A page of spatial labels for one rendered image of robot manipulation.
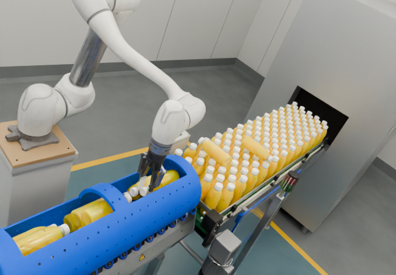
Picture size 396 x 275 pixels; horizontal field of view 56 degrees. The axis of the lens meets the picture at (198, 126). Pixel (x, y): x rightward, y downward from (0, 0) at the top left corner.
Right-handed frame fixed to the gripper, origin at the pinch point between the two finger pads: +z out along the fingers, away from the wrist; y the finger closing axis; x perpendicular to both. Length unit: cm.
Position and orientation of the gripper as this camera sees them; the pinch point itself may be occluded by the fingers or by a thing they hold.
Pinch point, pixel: (145, 186)
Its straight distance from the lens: 156.9
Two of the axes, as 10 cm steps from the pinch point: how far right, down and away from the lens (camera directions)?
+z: -3.3, 8.0, 5.0
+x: 6.1, -2.2, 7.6
